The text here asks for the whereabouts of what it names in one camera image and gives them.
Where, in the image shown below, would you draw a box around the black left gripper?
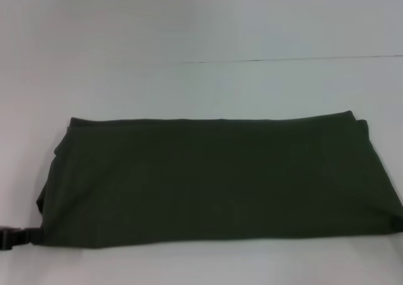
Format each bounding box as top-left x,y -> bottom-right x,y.
0,226 -> 43,251

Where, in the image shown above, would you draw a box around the dark green FREE t-shirt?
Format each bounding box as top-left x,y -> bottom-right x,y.
35,109 -> 403,252

